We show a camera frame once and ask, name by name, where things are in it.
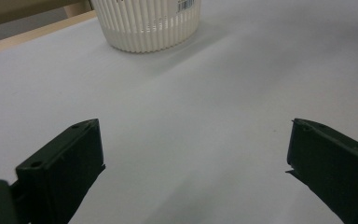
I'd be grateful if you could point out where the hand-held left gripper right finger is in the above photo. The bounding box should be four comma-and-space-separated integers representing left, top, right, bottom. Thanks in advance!
285, 118, 358, 224

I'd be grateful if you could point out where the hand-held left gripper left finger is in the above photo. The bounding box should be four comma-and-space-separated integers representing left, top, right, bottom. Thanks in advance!
14, 118, 106, 224

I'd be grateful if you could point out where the white plastic basket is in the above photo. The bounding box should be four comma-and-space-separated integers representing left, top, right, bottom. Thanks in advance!
89, 0, 202, 53

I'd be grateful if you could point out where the wooden table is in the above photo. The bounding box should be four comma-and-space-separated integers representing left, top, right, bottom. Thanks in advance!
0, 9, 98, 59

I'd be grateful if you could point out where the wooden desk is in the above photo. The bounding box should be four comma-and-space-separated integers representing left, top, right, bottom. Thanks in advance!
0, 0, 95, 31

